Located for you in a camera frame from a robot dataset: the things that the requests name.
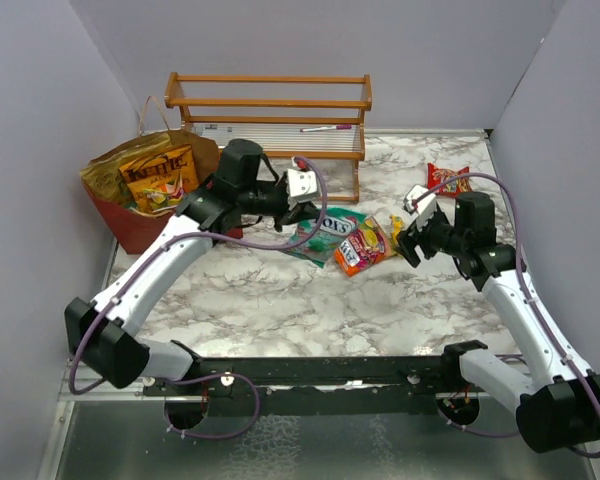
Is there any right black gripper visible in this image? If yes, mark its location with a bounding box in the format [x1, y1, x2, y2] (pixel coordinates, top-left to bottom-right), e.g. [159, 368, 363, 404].
[394, 206, 468, 266]

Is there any teal Fox's mint candy bag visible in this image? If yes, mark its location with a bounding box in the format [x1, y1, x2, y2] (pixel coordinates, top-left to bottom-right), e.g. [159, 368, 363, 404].
[284, 207, 366, 268]

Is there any orange Fox's candy bag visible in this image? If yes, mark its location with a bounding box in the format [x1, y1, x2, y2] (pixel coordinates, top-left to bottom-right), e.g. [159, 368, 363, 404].
[127, 171, 186, 215]

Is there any gold kettle chips bag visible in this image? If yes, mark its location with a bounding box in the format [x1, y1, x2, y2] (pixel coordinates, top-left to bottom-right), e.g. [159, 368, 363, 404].
[78, 133, 174, 206]

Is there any orange honey dijon chips bag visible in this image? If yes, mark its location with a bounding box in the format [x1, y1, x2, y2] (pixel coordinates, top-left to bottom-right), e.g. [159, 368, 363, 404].
[119, 144, 199, 195]

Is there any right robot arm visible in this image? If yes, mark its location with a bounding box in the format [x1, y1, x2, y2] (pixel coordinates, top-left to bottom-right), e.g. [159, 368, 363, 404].
[396, 186, 600, 455]

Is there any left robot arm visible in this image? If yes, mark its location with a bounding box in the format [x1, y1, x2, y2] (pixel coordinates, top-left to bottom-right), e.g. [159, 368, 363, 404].
[64, 139, 327, 395]

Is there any Fox's fruits candy bag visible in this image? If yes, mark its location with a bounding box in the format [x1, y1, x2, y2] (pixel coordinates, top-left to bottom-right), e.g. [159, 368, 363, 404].
[334, 216, 396, 277]

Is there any small red snack bag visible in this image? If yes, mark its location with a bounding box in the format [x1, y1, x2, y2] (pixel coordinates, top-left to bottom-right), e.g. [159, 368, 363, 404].
[426, 162, 474, 197]

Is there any red paper bag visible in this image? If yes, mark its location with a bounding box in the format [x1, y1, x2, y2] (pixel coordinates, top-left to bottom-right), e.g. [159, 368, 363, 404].
[80, 125, 220, 254]

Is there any yellow M&M's packet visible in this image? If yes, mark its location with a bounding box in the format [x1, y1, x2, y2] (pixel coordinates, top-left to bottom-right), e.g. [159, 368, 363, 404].
[390, 215, 405, 245]

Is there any purple marker pen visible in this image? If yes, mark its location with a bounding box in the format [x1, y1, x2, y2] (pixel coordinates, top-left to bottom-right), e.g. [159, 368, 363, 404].
[299, 124, 353, 133]

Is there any wooden shelf rack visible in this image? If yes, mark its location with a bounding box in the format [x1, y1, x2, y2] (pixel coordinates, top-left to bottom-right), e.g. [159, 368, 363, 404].
[164, 72, 373, 204]

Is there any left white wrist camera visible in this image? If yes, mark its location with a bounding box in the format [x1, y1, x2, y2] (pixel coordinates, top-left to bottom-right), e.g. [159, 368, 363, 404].
[286, 156, 320, 209]

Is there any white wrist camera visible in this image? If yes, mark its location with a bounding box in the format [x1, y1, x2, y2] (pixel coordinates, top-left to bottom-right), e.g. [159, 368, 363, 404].
[286, 156, 320, 209]
[403, 185, 437, 231]

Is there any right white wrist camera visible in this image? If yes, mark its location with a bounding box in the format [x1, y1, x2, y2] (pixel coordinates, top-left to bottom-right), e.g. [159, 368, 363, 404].
[403, 185, 437, 231]

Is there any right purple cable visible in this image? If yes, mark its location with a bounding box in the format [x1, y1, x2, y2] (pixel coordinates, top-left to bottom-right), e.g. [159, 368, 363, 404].
[412, 172, 600, 459]

